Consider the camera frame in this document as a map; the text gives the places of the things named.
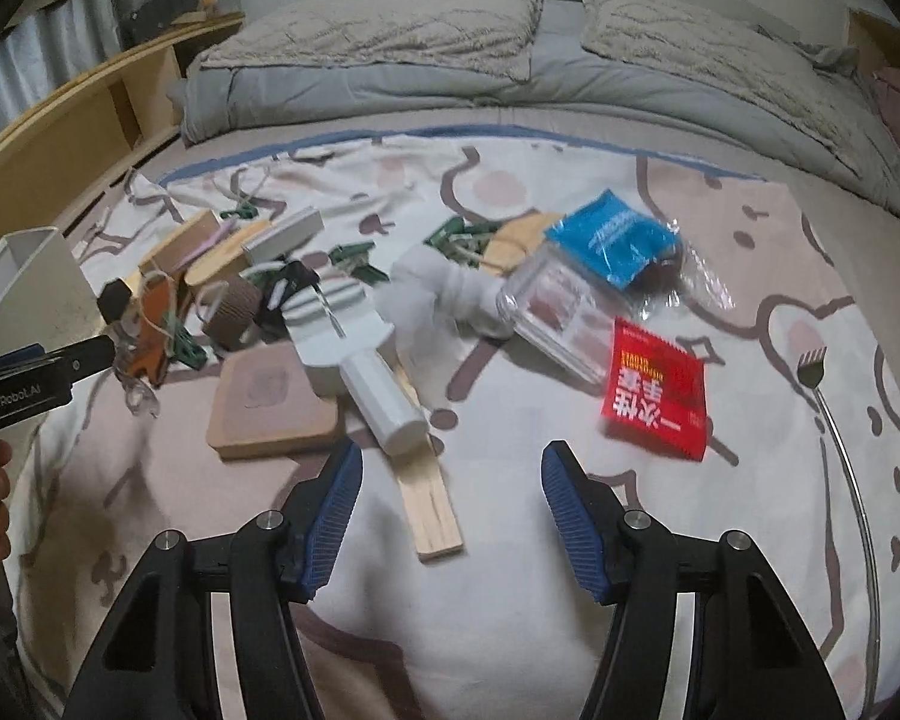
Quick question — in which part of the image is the black hexagonal piece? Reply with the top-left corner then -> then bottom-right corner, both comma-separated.
97,279 -> 132,323

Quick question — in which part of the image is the bunch of green clips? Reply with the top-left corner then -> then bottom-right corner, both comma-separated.
424,216 -> 488,267

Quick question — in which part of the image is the grey curtain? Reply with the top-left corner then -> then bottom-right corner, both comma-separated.
0,0 -> 132,158

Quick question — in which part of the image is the beige quilted pillow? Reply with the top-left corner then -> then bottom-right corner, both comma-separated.
195,0 -> 545,83
581,0 -> 882,166

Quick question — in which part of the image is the metal back scratcher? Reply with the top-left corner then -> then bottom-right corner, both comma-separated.
795,345 -> 882,683

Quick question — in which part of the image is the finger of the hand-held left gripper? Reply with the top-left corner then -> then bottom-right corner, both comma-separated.
0,345 -> 46,377
41,334 -> 117,385

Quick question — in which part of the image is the printed cartoon blanket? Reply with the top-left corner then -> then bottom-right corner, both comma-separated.
4,124 -> 900,720

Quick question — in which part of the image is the white slotted plastic holder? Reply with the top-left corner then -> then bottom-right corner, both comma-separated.
285,277 -> 395,398

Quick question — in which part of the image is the brown leather pouch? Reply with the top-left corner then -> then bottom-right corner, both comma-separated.
131,277 -> 185,383

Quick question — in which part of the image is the light wooden strip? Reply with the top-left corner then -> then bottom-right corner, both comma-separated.
394,367 -> 466,562

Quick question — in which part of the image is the oval wooden case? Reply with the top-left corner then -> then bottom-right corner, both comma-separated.
139,210 -> 222,275

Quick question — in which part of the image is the round wooden board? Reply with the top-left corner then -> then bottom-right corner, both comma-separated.
484,211 -> 571,278

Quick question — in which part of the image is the silver rectangular box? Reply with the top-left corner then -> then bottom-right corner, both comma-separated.
241,208 -> 323,263

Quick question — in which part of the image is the white shoe box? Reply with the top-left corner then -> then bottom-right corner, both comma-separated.
0,227 -> 102,361

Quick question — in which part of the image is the blue packet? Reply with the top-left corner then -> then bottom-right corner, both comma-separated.
544,187 -> 683,290

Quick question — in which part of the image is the red packet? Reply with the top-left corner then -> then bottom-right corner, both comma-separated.
598,315 -> 710,462

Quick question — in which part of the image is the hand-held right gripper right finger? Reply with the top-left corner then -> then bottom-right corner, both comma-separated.
540,441 -> 848,720

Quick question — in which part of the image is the clear plastic nail case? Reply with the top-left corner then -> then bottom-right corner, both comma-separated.
495,240 -> 623,387

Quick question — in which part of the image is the grey comforter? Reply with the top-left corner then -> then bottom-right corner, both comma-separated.
169,0 -> 900,233

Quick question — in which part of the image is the wooden shelf unit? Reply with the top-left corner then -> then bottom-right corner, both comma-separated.
0,11 -> 245,256

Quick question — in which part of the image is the clear plastic piece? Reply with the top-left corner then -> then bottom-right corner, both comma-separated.
109,330 -> 166,421

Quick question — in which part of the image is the beige bed sheet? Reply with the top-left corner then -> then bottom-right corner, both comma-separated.
0,109 -> 900,720

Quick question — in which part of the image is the brown tape roll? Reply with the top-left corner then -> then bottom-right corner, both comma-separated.
199,274 -> 260,350

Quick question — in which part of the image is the white cylinder bottle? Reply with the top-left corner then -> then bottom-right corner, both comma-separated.
341,356 -> 428,455

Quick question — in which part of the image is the clear bag with dark item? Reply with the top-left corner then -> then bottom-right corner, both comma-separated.
622,221 -> 736,323

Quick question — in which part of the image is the white cloth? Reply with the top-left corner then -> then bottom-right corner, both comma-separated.
379,247 -> 511,410

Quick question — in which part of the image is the pink square wooden coaster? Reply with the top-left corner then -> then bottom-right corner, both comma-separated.
206,345 -> 342,462

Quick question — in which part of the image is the black item with white label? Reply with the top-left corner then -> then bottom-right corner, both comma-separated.
259,262 -> 320,316

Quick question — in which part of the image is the light wooden case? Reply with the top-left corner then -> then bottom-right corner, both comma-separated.
184,236 -> 271,293

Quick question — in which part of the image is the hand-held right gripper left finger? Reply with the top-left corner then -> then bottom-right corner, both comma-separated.
60,439 -> 365,720

